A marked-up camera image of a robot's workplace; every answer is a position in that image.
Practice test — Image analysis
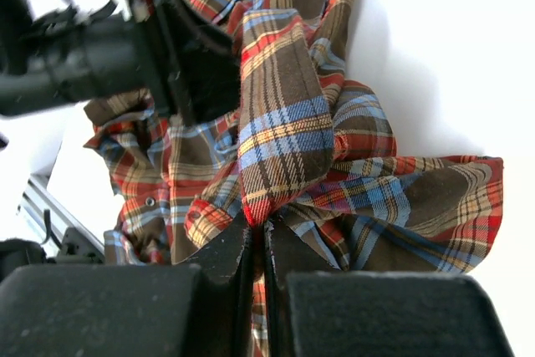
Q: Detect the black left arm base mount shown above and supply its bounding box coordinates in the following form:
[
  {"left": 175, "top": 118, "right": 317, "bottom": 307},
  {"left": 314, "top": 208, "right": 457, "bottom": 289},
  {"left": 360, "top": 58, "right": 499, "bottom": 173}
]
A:
[{"left": 1, "top": 209, "right": 104, "bottom": 281}]

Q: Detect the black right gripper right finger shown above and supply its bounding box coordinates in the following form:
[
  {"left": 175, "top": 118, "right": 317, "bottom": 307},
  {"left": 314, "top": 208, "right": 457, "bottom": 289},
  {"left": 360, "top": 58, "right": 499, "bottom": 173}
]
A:
[{"left": 264, "top": 219, "right": 513, "bottom": 357}]

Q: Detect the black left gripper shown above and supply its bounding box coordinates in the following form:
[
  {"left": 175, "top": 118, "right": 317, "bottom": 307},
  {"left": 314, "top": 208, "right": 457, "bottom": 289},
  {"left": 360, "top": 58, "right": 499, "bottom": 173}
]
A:
[{"left": 1, "top": 0, "right": 241, "bottom": 126}]

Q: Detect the aluminium table edge rail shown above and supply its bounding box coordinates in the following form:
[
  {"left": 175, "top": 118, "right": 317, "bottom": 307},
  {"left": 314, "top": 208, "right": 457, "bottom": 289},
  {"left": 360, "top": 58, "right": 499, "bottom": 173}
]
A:
[{"left": 18, "top": 175, "right": 104, "bottom": 262}]

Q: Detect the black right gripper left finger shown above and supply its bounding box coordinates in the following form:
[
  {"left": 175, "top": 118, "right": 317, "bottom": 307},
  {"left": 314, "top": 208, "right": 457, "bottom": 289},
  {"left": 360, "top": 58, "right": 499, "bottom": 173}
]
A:
[{"left": 1, "top": 216, "right": 252, "bottom": 356}]

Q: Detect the red brown plaid shirt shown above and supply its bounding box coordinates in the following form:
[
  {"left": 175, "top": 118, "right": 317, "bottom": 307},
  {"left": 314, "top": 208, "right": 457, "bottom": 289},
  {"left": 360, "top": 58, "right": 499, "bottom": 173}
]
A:
[{"left": 82, "top": 0, "right": 505, "bottom": 357}]

